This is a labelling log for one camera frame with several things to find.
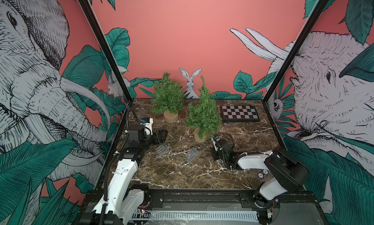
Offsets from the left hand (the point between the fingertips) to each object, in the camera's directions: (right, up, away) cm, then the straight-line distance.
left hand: (163, 130), depth 79 cm
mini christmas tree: (+2, +19, +9) cm, 21 cm away
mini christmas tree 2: (+22, +7, -8) cm, 25 cm away
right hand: (+29, -12, +14) cm, 34 cm away
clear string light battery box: (+16, -16, +11) cm, 25 cm away
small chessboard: (+53, +9, +30) cm, 61 cm away
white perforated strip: (+20, -40, -9) cm, 46 cm away
